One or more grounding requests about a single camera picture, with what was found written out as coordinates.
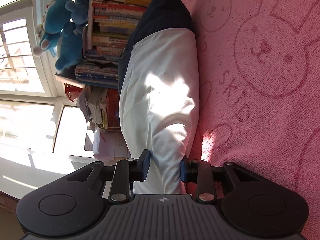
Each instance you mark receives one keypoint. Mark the row of blue thin books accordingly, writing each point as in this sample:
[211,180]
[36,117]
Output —
[103,75]

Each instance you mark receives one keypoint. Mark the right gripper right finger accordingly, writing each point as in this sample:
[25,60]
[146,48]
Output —
[204,175]

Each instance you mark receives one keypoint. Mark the large blue plush toy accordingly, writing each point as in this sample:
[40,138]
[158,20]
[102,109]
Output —
[61,30]

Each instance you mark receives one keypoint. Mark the stack of paper booklets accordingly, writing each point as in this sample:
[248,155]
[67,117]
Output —
[92,101]

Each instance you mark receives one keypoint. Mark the white papers by wall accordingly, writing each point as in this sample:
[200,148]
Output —
[106,145]

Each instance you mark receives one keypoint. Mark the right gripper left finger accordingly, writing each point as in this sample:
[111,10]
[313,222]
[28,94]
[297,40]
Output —
[124,173]

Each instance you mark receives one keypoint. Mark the pink desk mat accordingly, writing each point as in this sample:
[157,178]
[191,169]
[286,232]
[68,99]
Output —
[259,91]

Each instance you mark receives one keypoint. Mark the red basket on top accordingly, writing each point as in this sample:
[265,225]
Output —
[72,92]

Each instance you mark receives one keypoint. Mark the red plastic crate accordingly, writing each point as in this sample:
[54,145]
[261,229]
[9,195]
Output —
[112,109]

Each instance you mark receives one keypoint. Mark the white navy zip jacket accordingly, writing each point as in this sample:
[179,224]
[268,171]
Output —
[159,93]

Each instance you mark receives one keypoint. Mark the middle row of books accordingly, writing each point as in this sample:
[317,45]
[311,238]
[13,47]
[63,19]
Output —
[110,25]

